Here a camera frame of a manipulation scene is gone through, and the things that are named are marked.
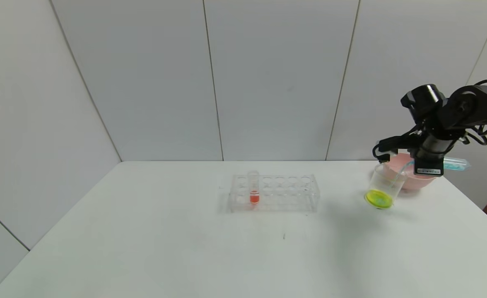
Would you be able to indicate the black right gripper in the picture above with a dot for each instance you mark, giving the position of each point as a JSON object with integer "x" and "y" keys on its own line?
{"x": 428, "y": 168}

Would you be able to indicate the test tube with blue pigment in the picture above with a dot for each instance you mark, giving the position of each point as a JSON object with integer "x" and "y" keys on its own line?
{"x": 456, "y": 164}

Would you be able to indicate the black and grey right robot arm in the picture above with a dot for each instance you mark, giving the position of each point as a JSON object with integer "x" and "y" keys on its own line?
{"x": 471, "y": 109}

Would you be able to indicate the clear glass beaker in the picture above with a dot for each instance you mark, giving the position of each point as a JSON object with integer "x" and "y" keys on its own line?
{"x": 382, "y": 192}

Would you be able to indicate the clear plastic test tube rack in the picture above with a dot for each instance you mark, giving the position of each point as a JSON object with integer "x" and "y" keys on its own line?
{"x": 285, "y": 198}

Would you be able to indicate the test tube with orange pigment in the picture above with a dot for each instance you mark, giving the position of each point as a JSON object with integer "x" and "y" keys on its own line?
{"x": 254, "y": 198}

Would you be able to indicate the pink bowl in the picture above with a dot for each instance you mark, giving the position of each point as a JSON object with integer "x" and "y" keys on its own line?
{"x": 401, "y": 167}

